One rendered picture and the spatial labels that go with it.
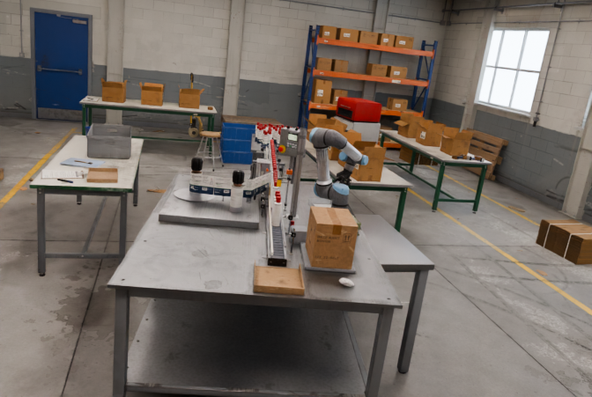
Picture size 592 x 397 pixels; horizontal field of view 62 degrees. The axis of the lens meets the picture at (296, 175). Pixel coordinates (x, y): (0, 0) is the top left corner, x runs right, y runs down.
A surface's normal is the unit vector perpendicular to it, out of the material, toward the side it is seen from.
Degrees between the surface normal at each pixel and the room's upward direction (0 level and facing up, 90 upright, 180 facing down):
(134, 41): 90
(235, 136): 90
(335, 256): 90
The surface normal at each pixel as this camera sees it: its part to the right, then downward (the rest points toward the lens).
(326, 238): 0.09, 0.27
